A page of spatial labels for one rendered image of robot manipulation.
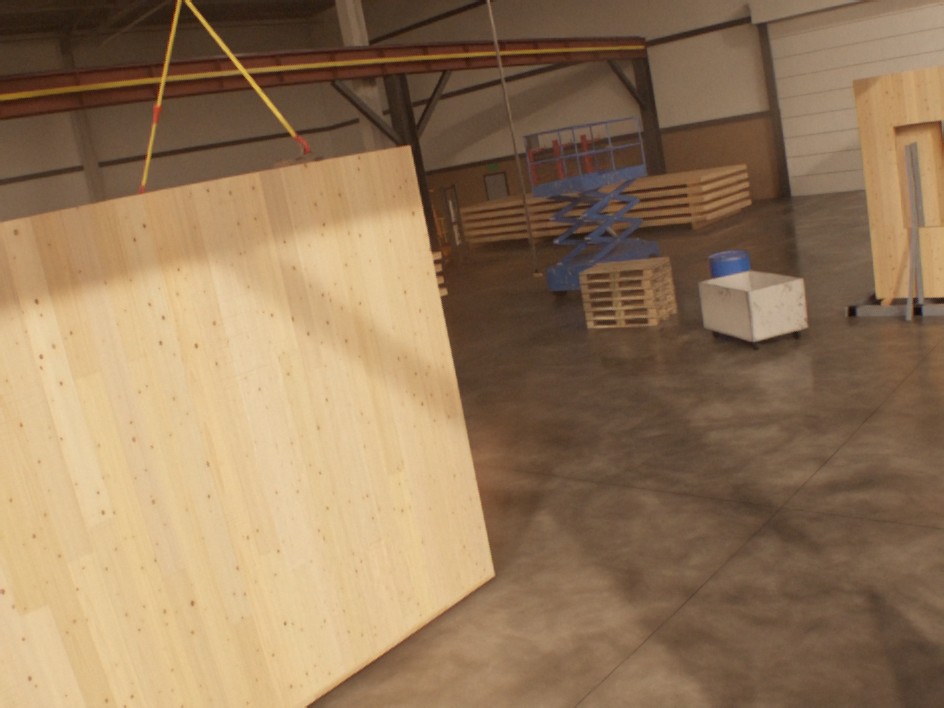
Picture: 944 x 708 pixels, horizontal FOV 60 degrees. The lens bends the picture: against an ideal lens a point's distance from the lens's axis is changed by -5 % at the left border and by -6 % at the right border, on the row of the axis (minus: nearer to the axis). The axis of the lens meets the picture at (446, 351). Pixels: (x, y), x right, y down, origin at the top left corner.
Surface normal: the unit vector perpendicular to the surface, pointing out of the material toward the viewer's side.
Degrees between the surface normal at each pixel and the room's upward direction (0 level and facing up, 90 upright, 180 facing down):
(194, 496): 90
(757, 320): 90
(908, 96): 90
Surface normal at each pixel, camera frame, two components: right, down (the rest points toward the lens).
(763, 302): 0.22, 0.17
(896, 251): -0.68, 0.28
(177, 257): 0.71, 0.01
